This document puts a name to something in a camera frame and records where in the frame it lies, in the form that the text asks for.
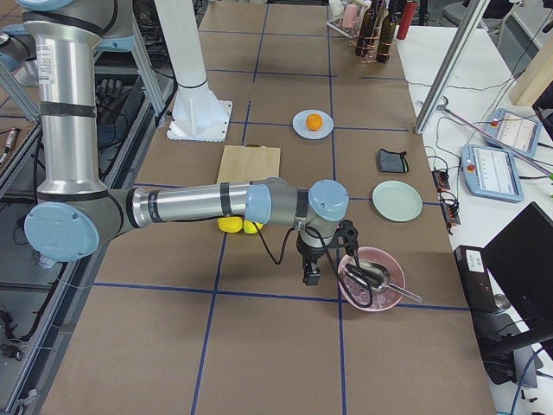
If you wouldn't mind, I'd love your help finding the folded grey cloth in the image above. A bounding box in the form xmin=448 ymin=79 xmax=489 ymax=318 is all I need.
xmin=377 ymin=149 xmax=410 ymax=174

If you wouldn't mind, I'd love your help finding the metal scoop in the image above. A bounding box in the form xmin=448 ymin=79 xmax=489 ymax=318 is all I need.
xmin=345 ymin=261 xmax=423 ymax=303

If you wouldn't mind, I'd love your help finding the black computer box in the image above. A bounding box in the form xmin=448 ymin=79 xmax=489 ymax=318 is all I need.
xmin=454 ymin=245 xmax=512 ymax=314

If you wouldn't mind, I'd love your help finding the lower yellow lemon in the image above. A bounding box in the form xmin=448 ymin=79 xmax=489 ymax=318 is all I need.
xmin=217 ymin=216 xmax=244 ymax=233

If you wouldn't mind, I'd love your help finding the pink bowl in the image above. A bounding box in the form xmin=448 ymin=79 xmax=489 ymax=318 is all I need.
xmin=338 ymin=246 xmax=405 ymax=312

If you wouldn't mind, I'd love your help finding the teach pendant tablet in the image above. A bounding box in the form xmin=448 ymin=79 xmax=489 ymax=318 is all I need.
xmin=485 ymin=108 xmax=541 ymax=156
xmin=461 ymin=144 xmax=524 ymax=203

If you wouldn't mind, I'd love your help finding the yellow lemon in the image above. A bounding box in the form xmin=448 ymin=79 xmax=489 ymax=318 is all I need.
xmin=217 ymin=216 xmax=244 ymax=233
xmin=243 ymin=220 xmax=263 ymax=234

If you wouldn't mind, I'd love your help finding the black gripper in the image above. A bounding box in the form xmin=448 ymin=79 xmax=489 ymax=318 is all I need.
xmin=296 ymin=220 xmax=359 ymax=285

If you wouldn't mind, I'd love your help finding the white cup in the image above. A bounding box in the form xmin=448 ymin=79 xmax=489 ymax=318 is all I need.
xmin=328 ymin=0 xmax=345 ymax=19

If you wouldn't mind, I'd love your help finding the upper yellow lemon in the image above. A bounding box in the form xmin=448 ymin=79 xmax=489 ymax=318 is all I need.
xmin=243 ymin=220 xmax=263 ymax=234

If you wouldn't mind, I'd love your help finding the bamboo cutting board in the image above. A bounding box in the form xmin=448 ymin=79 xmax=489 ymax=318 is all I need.
xmin=216 ymin=145 xmax=281 ymax=183

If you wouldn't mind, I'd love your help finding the light blue plate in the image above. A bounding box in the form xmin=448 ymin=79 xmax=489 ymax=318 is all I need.
xmin=292 ymin=109 xmax=334 ymax=140

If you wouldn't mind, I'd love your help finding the black monitor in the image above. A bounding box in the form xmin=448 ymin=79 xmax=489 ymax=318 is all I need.
xmin=480 ymin=201 xmax=553 ymax=321

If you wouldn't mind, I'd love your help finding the red cylinder bottle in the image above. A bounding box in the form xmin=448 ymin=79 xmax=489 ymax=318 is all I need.
xmin=397 ymin=1 xmax=418 ymax=40

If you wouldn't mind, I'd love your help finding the aluminium frame post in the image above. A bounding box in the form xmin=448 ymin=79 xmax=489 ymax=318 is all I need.
xmin=414 ymin=0 xmax=489 ymax=134

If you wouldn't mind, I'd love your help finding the copper wire bottle rack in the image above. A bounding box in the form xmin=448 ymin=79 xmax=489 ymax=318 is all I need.
xmin=359 ymin=25 xmax=395 ymax=63

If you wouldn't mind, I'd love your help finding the light green plate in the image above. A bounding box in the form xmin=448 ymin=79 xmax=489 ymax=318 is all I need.
xmin=372 ymin=181 xmax=423 ymax=222

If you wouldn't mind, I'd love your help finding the far teach pendant tablet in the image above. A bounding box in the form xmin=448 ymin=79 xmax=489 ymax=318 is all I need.
xmin=485 ymin=108 xmax=541 ymax=156

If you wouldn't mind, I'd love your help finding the near teach pendant tablet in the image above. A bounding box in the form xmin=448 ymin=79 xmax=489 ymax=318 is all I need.
xmin=461 ymin=144 xmax=524 ymax=203

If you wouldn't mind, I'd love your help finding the orange fruit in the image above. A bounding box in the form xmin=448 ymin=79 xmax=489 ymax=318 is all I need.
xmin=305 ymin=113 xmax=324 ymax=131

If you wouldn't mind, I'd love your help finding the pink cup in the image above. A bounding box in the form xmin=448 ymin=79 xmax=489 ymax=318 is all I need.
xmin=342 ymin=3 xmax=358 ymax=31

